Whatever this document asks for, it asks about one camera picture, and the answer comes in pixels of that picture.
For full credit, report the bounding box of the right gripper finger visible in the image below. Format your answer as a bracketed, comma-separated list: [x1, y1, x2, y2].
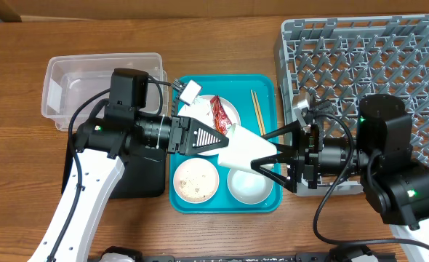
[250, 151, 300, 193]
[262, 121, 302, 146]

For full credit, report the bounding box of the white paper cup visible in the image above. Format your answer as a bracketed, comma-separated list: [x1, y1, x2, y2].
[217, 124, 277, 174]

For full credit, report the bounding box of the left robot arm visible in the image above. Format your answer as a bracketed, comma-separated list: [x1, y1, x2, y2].
[31, 68, 229, 261]

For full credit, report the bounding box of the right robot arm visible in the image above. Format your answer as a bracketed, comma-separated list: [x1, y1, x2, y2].
[249, 94, 429, 261]

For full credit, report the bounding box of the grey dishwasher rack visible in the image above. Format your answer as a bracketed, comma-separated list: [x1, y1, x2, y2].
[273, 14, 429, 197]

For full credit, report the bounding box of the red snack wrapper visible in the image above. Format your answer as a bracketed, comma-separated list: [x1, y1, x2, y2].
[210, 95, 232, 135]

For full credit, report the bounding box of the large white plate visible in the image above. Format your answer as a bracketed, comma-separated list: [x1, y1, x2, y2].
[177, 94, 241, 157]

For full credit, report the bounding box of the left wooden chopstick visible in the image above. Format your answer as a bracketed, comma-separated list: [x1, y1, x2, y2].
[251, 90, 262, 135]

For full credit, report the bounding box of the wooden chopstick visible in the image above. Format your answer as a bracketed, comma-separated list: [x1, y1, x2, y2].
[253, 91, 266, 135]
[251, 90, 262, 135]

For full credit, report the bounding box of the teal plastic serving tray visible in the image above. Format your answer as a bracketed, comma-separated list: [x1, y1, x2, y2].
[169, 74, 282, 213]

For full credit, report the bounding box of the black plastic tray bin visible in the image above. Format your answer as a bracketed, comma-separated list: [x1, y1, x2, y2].
[63, 135, 167, 204]

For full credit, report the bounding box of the right wooden chopstick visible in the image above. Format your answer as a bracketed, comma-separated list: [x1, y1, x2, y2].
[253, 91, 266, 135]

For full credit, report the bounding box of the grey-white bowl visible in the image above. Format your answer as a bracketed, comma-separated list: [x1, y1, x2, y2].
[227, 170, 273, 205]

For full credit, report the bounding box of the clear plastic storage bin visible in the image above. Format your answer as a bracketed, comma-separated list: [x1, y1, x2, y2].
[41, 52, 167, 132]

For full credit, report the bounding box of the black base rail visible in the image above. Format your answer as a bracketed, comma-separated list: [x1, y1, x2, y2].
[89, 253, 397, 262]

